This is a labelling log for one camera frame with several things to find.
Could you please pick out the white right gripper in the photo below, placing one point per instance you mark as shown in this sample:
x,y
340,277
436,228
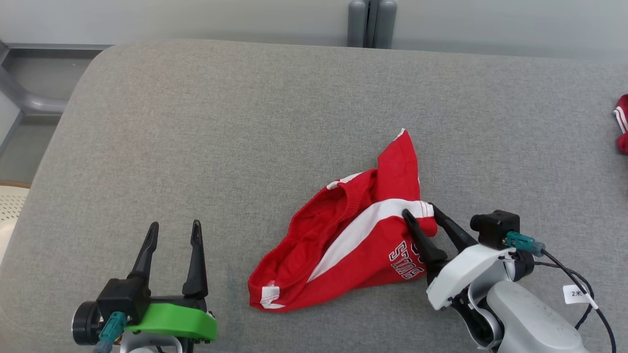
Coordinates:
x,y
466,274

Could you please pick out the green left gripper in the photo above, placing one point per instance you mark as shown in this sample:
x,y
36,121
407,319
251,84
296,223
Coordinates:
x,y
171,321

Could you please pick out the red Bulls basketball shorts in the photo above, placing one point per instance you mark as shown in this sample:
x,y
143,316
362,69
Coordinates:
x,y
353,245

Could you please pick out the red numbered basketball jersey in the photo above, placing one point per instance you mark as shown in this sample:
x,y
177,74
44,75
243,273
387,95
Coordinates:
x,y
623,127

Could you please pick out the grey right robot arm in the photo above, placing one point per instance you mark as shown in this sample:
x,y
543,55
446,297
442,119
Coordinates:
x,y
530,318

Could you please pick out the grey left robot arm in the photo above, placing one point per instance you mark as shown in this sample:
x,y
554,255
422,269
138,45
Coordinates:
x,y
147,347

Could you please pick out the cream perforated plastic basket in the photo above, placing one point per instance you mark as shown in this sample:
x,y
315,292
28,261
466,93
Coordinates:
x,y
12,211

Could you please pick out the grey curved metal tube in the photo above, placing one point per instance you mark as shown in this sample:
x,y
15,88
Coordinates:
x,y
34,103

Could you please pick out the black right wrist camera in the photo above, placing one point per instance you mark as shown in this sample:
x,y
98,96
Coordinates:
x,y
495,228

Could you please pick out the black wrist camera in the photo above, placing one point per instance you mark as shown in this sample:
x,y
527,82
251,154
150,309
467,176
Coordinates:
x,y
122,299
495,228

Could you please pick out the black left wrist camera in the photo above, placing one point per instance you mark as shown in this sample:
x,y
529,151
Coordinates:
x,y
122,299

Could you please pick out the grey partition post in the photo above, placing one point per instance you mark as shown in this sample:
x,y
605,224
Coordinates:
x,y
358,24

